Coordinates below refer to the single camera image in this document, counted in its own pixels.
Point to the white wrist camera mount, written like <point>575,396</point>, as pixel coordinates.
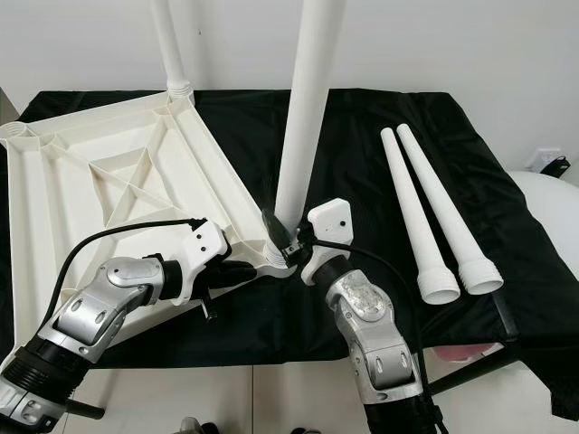
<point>204,253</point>
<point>330,221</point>

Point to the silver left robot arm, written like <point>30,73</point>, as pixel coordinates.
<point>99,307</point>

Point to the grey robot left foot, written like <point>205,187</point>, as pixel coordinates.
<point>190,426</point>

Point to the short dark metal bar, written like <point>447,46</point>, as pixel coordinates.
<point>507,318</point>

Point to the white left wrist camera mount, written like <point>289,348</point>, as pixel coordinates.
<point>204,253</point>

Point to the white plastic children table top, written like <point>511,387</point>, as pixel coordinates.
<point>72,208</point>

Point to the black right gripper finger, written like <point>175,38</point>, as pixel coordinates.
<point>278,229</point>

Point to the grey robot foot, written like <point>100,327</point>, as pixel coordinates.
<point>298,429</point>
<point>190,426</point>

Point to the black power plug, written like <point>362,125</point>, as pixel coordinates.
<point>561,167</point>

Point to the grey robot right foot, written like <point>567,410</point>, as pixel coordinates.
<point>298,429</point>

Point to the black table cloth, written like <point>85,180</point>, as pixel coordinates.
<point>262,325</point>

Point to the white plastic table leg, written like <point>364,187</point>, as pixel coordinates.
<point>309,99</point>
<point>168,45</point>
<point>421,226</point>
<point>452,217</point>

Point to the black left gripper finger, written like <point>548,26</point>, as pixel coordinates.
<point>237,274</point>

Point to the white wall socket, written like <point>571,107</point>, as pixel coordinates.
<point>541,160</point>

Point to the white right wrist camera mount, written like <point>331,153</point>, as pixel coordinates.
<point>330,221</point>

